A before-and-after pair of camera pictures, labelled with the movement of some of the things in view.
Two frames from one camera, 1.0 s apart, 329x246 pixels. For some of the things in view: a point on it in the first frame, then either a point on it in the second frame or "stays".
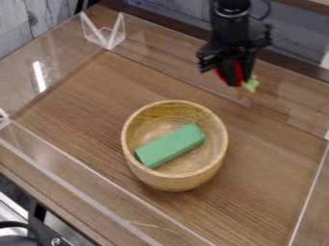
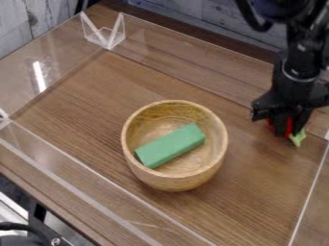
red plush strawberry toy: [249, 84] to [297, 137]
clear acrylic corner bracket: [105, 36] stays
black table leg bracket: [45, 234] stays
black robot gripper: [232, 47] to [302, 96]
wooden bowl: [156, 121] stays
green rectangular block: [170, 146] stays
